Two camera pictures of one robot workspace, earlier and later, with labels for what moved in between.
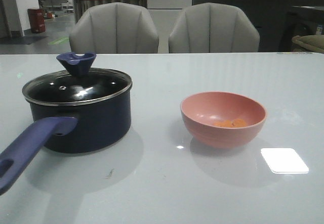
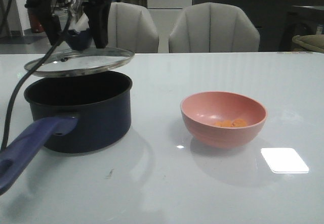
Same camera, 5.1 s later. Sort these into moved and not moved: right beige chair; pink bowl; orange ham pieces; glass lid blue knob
Moved: glass lid blue knob
Not moved: orange ham pieces; pink bowl; right beige chair
